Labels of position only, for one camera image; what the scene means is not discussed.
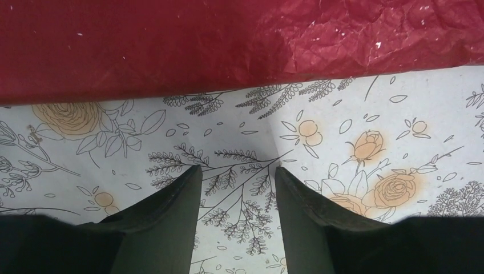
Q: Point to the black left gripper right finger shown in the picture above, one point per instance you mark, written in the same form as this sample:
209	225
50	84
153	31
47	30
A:
304	214

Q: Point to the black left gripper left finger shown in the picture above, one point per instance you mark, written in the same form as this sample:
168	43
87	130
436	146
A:
158	232

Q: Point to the dark red wrapping paper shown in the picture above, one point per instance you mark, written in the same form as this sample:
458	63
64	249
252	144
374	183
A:
74	51

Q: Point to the floral patterned table mat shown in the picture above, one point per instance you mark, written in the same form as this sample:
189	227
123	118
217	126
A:
386	147

